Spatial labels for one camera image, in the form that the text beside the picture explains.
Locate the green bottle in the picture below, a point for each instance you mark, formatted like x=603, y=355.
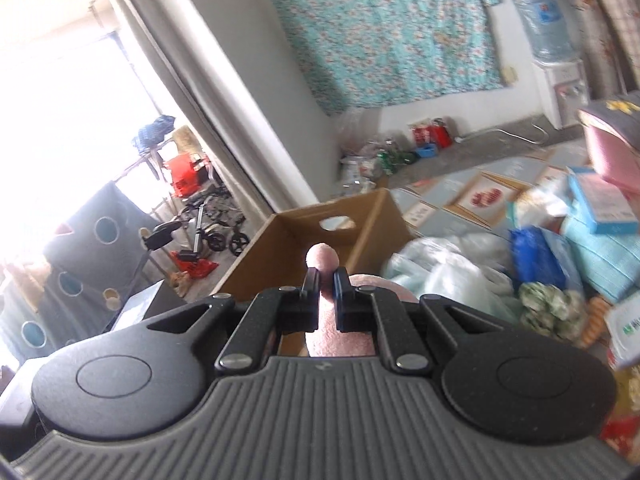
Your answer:
x=395, y=160

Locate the red carton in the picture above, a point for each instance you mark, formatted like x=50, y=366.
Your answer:
x=421, y=133

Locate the black stroller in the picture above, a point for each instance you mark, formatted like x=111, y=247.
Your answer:
x=215, y=220

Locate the blue packet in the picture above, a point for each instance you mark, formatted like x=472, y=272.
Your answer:
x=535, y=257

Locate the crumpled red bag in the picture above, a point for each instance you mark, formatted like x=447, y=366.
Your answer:
x=195, y=265

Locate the small blue container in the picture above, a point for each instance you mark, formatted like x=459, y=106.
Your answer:
x=427, y=150

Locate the cardboard box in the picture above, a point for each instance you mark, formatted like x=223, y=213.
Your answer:
x=295, y=242

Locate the red bottle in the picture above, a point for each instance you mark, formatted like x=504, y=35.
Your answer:
x=441, y=132

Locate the pomegranate printed floor mat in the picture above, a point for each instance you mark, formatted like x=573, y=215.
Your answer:
x=435, y=195

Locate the teal floral wall cloth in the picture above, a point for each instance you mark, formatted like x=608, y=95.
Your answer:
x=385, y=35

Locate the yellow hanging towel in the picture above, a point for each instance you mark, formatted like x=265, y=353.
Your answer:
x=184, y=139

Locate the teal checked towel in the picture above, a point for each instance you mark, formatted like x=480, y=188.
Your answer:
x=597, y=260

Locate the white green packet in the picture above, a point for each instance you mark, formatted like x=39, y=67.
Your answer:
x=625, y=332

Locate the orange plush toy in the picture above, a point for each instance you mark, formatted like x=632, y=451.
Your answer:
x=596, y=322

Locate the floral rolled mat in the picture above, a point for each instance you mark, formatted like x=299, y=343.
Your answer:
x=590, y=35

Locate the pink plush toy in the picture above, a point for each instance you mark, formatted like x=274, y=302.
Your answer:
x=345, y=342

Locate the grey dotted cloth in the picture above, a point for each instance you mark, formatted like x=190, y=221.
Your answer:
x=80, y=240

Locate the clear plastic bag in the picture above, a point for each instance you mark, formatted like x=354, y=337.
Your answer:
x=357, y=155

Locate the white plastic bag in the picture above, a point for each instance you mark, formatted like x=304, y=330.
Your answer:
x=450, y=270

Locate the grey curtain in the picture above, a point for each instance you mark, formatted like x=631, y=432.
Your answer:
x=200, y=60

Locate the blue hanging clothes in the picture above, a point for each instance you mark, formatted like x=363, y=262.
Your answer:
x=155, y=130

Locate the blue water jug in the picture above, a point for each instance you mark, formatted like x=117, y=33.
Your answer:
x=545, y=22

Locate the red packet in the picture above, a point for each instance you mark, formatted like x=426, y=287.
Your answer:
x=617, y=437

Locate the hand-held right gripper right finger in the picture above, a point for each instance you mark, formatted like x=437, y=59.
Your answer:
x=343, y=292

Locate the grey folded quilt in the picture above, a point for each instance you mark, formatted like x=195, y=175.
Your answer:
x=612, y=152

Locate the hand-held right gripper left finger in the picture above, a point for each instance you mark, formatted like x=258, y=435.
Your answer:
x=310, y=292

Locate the green floral cloth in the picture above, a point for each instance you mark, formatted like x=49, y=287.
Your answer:
x=552, y=310

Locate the white crumpled packet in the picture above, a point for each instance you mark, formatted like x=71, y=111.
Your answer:
x=540, y=200

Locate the red plastic bag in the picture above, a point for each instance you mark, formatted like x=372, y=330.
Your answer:
x=185, y=172

